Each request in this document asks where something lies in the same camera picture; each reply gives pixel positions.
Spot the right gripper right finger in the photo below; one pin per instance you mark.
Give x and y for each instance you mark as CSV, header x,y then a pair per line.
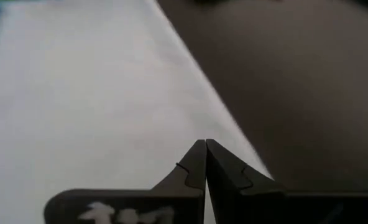
x,y
264,205

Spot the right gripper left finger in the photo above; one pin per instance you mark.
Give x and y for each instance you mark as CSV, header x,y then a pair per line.
x,y
171,202

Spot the pale blue teal-edged towel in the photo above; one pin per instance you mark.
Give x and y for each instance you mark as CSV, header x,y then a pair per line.
x,y
78,93

